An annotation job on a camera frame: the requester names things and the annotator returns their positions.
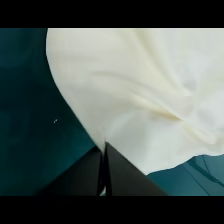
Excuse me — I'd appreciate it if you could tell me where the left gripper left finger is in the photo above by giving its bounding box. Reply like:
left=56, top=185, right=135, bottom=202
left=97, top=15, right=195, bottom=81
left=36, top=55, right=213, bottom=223
left=37, top=146, right=103, bottom=197

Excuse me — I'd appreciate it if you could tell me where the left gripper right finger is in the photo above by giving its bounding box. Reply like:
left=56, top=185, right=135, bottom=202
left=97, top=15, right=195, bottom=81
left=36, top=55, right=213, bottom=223
left=103, top=141, right=168, bottom=197

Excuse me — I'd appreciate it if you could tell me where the cream shirt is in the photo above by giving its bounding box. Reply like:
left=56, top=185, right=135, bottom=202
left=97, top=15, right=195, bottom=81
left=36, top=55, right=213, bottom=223
left=45, top=28, right=224, bottom=176

